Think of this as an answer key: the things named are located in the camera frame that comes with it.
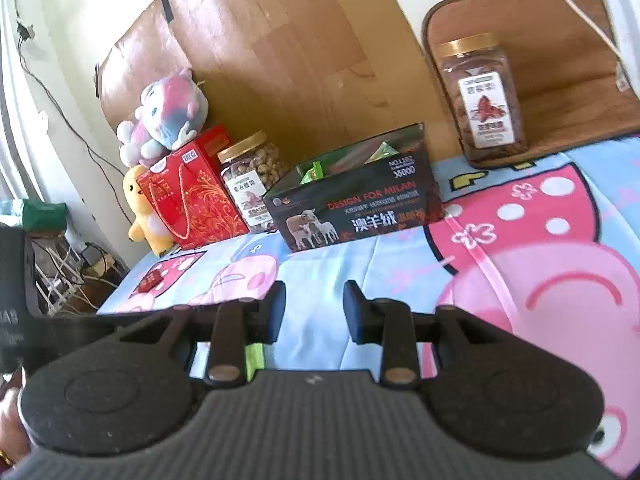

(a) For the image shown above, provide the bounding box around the red label jar, gold lid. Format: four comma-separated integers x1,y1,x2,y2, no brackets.
432,32,530,163

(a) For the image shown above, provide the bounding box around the white cable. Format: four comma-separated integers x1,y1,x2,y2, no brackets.
532,0,632,92

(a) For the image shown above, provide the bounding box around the person's left hand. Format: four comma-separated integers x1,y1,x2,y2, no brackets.
0,365,33,471

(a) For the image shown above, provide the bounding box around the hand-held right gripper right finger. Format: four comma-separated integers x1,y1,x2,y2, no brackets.
343,280,511,387

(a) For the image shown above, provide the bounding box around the small red packet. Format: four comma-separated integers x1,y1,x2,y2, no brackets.
139,270,166,293

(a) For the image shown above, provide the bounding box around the green snack packet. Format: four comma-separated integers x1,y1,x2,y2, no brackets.
190,342,266,376
295,160,326,184

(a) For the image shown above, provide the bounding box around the printed blanket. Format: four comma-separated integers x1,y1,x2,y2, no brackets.
95,132,640,478

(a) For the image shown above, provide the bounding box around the nut jar with gold lid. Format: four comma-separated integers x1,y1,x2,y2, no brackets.
216,130,288,235

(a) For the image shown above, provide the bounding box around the red gift bag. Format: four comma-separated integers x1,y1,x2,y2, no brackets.
136,125,251,251

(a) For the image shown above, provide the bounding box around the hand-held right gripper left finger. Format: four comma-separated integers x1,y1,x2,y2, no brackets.
115,281,287,387

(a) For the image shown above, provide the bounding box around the white wire rack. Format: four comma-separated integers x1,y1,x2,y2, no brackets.
30,240,96,316

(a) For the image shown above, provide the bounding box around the brown seat cushion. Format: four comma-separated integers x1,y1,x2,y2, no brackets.
421,0,640,170

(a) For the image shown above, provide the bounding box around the pink and blue plush toy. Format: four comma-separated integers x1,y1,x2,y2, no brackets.
116,69,210,168

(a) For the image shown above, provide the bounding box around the black cardboard box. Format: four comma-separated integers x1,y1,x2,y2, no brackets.
263,121,445,253

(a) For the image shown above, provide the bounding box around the black cable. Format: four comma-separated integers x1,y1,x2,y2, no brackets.
15,20,126,176

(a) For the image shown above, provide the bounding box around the yellow plush duck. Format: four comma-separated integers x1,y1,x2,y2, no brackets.
122,165,176,257

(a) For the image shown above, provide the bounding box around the green cloth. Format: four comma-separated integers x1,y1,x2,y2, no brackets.
22,202,68,233

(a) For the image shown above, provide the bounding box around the wooden board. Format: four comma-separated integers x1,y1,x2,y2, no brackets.
95,0,463,171

